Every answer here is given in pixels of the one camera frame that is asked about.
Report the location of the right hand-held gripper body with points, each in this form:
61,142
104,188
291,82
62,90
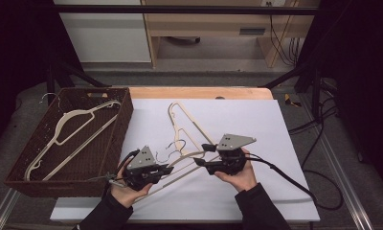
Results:
234,143

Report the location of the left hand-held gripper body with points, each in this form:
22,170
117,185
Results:
142,159

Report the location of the brown wicker basket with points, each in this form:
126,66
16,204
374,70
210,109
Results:
94,150

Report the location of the person's right hand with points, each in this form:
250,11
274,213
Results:
242,180

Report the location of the person's left hand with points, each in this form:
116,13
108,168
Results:
129,196

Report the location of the white paper sheet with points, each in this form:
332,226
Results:
259,121

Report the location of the light wooden table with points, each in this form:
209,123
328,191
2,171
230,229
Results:
180,93

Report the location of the yellow and black tool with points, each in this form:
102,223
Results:
290,100

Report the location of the black metal stand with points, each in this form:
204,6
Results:
314,89
52,83

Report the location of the light wooden desk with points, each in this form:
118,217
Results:
212,24

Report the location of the white cabinet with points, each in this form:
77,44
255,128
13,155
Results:
106,38

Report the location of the black curtain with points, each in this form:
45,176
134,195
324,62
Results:
365,80
17,64

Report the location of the aluminium rail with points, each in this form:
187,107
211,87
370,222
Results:
349,191
3,211

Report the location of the black horizontal frame bar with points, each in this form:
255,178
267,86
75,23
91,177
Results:
180,9

